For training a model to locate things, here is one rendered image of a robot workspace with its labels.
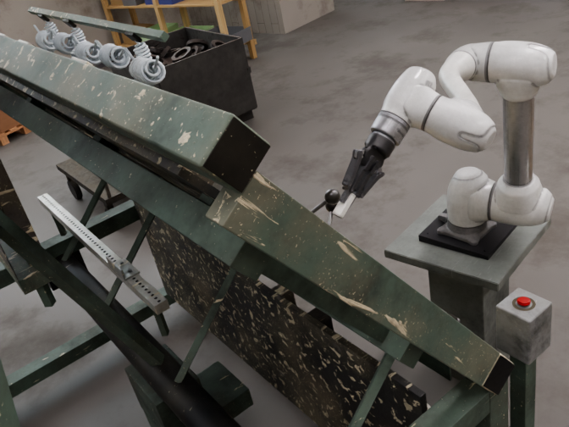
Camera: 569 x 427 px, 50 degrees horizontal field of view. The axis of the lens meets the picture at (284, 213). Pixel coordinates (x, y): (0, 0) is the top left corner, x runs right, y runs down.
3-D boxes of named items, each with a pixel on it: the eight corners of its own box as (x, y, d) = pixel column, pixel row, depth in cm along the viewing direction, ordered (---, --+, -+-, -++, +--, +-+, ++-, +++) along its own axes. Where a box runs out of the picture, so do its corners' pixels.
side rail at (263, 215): (481, 386, 175) (500, 352, 176) (222, 226, 101) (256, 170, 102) (464, 375, 179) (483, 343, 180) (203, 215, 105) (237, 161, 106)
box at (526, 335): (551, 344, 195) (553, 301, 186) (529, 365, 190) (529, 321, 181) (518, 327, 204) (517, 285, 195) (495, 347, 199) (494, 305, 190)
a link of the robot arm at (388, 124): (415, 133, 161) (404, 152, 161) (389, 126, 168) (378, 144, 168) (399, 114, 155) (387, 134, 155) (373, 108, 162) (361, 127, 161)
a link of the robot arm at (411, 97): (375, 103, 158) (420, 125, 154) (406, 53, 159) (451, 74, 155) (378, 119, 168) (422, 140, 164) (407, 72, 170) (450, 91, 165)
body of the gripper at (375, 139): (385, 133, 156) (367, 163, 155) (401, 150, 161) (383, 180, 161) (365, 127, 161) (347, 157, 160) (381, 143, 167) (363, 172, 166)
